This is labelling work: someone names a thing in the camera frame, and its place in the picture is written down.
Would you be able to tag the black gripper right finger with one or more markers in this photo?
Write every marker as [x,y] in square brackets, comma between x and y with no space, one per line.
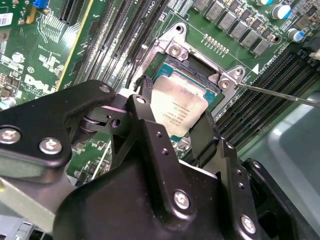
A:
[231,180]

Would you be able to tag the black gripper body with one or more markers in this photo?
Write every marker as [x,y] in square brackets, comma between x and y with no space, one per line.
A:
[125,200]

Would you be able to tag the thin metal locking lever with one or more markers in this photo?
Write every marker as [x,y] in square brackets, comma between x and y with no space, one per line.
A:
[275,94]

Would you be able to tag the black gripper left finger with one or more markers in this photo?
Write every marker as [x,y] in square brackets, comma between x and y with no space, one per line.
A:
[37,120]

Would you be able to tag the silver CPU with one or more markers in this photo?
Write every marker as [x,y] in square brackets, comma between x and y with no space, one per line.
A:
[180,100]

